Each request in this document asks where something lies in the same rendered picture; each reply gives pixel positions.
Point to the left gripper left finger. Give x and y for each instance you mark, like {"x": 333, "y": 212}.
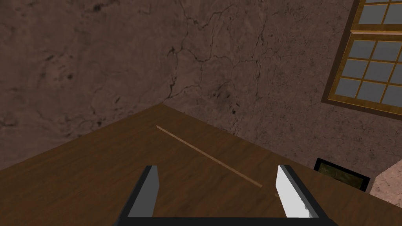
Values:
{"x": 144, "y": 194}

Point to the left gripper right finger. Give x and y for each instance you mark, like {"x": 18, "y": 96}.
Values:
{"x": 293, "y": 194}

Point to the black framed picture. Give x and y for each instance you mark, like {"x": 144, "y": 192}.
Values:
{"x": 340, "y": 174}

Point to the brown wooden table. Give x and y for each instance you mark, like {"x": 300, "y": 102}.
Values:
{"x": 94, "y": 175}

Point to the thin wooden stick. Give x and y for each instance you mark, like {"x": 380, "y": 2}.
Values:
{"x": 207, "y": 155}

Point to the gold framed window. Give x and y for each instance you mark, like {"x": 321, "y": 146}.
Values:
{"x": 367, "y": 59}

